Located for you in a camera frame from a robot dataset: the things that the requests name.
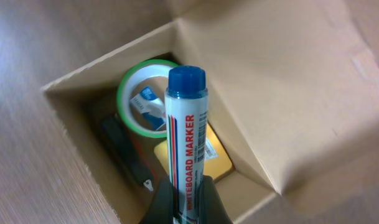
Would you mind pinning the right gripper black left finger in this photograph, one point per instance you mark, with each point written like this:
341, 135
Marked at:
160, 210

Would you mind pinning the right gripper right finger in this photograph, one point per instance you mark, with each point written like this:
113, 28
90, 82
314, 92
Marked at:
211, 209

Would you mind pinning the yellow sticky note pad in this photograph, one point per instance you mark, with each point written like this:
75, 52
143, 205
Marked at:
217, 161

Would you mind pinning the red black stapler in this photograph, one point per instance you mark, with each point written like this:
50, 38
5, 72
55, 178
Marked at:
124, 152

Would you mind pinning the blue white staples box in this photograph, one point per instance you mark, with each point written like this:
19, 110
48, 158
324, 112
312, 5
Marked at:
151, 107

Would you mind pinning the blue white marker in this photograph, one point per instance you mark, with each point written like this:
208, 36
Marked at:
186, 102

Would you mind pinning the green tape roll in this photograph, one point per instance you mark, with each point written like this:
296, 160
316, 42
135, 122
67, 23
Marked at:
133, 77

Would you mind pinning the brown cardboard box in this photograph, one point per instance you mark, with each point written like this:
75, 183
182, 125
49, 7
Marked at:
294, 98

